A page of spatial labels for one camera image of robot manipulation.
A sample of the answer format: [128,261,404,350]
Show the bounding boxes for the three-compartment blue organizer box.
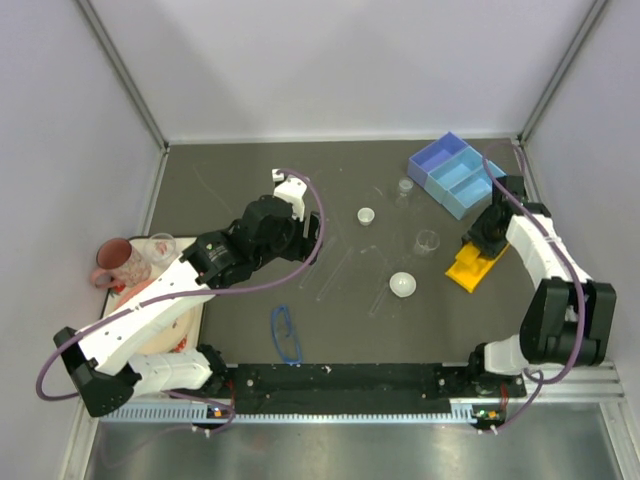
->
[407,132,493,220]

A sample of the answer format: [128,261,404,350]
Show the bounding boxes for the yellow test tube rack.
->
[445,242,508,293]

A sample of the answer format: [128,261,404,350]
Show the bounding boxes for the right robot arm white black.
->
[462,175,617,396]

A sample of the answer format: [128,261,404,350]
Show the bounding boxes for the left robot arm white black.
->
[54,195,324,417]

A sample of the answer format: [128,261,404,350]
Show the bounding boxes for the small clear glass beaker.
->
[413,229,440,258]

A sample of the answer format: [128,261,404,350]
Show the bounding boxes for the small white plastic cup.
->
[356,207,375,227]

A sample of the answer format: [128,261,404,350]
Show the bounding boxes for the clear drinking glass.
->
[143,233,179,270]

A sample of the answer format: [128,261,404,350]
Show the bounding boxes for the blue safety glasses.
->
[270,304,303,366]

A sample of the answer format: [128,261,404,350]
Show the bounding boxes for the white round dish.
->
[389,272,417,298]

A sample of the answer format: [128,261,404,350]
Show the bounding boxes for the pink ceramic plate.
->
[111,278,203,355]

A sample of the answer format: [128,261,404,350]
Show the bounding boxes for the pink patterned mug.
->
[90,238,152,289]

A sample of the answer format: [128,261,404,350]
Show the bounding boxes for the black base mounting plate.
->
[230,363,474,414]

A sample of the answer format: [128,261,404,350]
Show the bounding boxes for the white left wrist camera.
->
[272,169,307,220]

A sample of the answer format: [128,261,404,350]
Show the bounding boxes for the grey slotted cable duct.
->
[101,402,504,424]

